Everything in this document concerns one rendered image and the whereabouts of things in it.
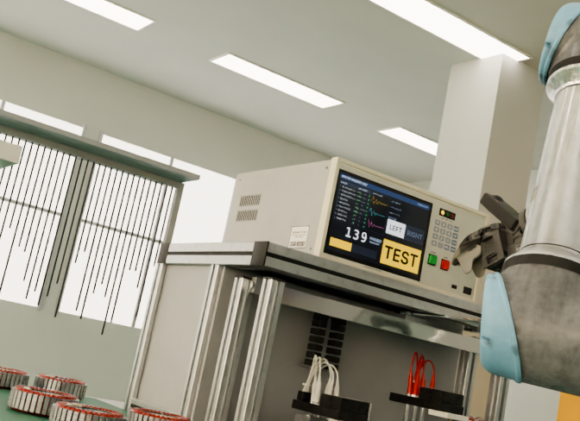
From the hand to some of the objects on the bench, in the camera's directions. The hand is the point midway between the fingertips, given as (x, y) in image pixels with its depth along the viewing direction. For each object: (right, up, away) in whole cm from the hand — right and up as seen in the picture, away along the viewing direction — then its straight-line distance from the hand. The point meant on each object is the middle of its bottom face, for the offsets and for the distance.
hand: (457, 258), depth 171 cm
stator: (-75, -24, -32) cm, 85 cm away
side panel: (-61, -33, -2) cm, 69 cm away
